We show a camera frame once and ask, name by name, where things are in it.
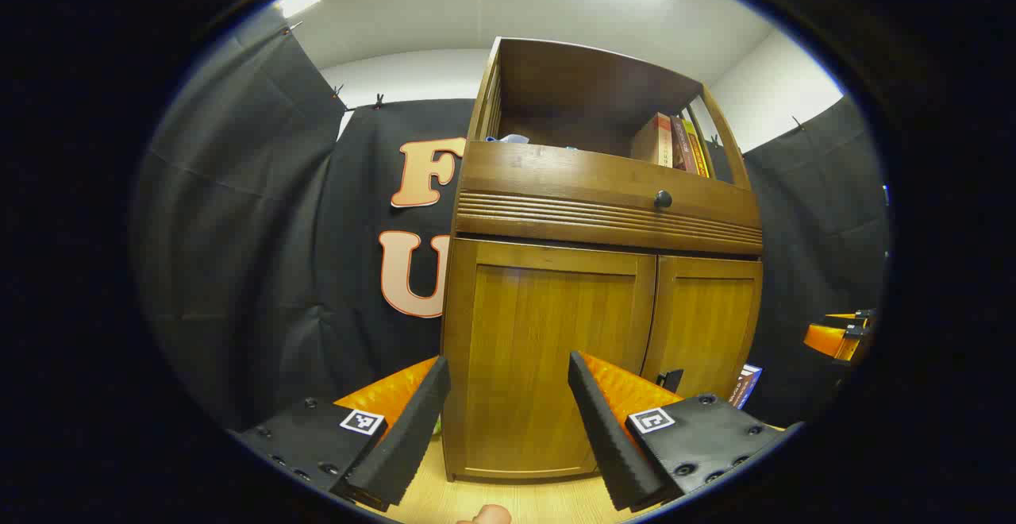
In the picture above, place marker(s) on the wooden cabinet drawer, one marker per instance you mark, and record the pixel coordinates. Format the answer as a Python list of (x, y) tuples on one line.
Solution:
[(556, 183)]

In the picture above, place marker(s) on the small ceiling light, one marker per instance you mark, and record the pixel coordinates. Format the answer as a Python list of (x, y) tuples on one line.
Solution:
[(298, 0)]

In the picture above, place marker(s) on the blue cloth item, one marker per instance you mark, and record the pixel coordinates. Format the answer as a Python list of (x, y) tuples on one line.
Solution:
[(509, 139)]

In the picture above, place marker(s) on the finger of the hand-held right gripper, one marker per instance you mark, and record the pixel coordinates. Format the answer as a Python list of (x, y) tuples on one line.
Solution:
[(825, 340), (853, 317)]

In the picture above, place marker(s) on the black backdrop cloth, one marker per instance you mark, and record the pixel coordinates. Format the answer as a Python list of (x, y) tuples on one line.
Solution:
[(238, 230)]

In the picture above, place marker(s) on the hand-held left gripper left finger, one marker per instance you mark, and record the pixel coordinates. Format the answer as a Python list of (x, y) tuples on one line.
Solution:
[(409, 437)]

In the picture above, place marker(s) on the tan book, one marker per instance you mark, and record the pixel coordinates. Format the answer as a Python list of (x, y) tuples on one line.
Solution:
[(652, 141)]

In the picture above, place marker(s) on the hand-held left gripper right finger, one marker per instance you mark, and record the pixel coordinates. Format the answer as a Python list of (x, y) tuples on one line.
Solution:
[(607, 445)]

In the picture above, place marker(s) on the wooden cabinet door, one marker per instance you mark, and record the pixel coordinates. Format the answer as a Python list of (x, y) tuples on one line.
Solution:
[(702, 317), (524, 333)]

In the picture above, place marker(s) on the brown standing book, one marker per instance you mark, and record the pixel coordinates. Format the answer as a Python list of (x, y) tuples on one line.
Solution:
[(739, 391)]

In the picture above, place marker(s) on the wooden double-door shoe cabinet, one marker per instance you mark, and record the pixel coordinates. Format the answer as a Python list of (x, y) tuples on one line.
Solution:
[(579, 87)]

